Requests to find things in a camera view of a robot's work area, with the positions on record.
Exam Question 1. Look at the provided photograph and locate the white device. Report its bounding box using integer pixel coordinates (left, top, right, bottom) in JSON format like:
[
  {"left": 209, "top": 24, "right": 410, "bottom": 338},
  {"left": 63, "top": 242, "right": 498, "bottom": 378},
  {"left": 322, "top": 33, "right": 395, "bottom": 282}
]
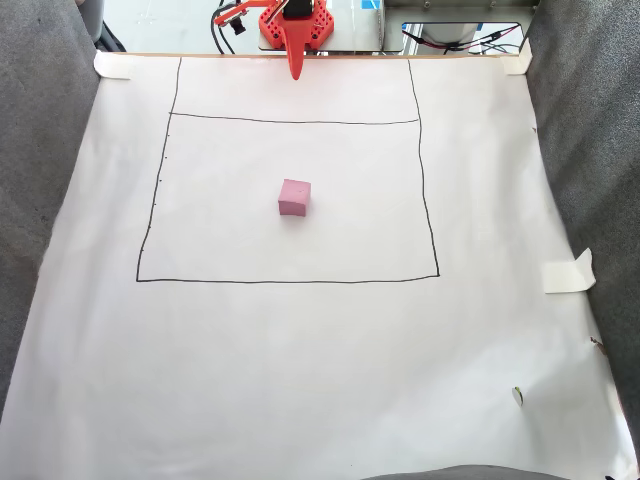
[{"left": 417, "top": 22, "right": 484, "bottom": 49}]

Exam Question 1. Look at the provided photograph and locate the pink foam cube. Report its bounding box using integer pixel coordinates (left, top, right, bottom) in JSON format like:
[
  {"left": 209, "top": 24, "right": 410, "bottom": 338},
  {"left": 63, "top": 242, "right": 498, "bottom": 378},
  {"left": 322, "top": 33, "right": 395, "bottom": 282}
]
[{"left": 277, "top": 178, "right": 312, "bottom": 217}]

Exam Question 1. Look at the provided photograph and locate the grey fabric panel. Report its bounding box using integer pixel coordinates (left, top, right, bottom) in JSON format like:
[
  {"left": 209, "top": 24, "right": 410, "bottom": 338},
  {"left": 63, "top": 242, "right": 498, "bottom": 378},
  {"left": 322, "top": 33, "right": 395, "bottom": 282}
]
[
  {"left": 524, "top": 0, "right": 640, "bottom": 451},
  {"left": 0, "top": 0, "right": 101, "bottom": 421}
]

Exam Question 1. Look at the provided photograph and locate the metal frame bar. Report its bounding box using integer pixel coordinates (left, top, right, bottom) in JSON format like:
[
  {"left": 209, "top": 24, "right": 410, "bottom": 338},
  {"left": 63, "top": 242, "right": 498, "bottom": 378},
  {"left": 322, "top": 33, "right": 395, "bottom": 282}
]
[{"left": 382, "top": 0, "right": 541, "bottom": 24}]

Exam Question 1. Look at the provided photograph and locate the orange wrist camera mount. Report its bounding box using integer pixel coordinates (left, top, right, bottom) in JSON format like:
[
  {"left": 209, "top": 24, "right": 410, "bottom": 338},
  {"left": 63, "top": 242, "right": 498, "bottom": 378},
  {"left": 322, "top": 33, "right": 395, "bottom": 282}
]
[{"left": 213, "top": 2, "right": 266, "bottom": 36}]

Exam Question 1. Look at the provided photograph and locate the white tape piece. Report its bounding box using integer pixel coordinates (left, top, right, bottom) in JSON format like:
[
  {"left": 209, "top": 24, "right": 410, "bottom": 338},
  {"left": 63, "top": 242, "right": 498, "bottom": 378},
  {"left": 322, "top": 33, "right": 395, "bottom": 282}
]
[
  {"left": 501, "top": 38, "right": 533, "bottom": 76},
  {"left": 542, "top": 247, "right": 597, "bottom": 295},
  {"left": 93, "top": 49, "right": 132, "bottom": 81}
]

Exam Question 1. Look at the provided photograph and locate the red black wire bundle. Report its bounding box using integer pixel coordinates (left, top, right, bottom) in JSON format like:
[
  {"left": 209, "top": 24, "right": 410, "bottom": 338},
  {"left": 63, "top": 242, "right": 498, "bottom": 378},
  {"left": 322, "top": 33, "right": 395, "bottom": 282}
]
[{"left": 402, "top": 27, "right": 521, "bottom": 55}]

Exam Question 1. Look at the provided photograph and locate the black camera cable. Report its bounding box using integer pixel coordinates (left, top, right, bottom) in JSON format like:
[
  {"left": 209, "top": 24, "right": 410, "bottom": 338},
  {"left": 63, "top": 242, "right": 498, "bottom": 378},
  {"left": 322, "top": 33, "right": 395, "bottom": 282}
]
[{"left": 211, "top": 0, "right": 237, "bottom": 55}]

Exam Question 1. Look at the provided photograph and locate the white paper sheet with lines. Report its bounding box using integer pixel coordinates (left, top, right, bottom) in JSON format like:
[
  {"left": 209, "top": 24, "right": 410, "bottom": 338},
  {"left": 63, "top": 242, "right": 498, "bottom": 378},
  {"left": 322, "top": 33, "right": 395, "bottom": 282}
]
[{"left": 0, "top": 52, "right": 639, "bottom": 480}]

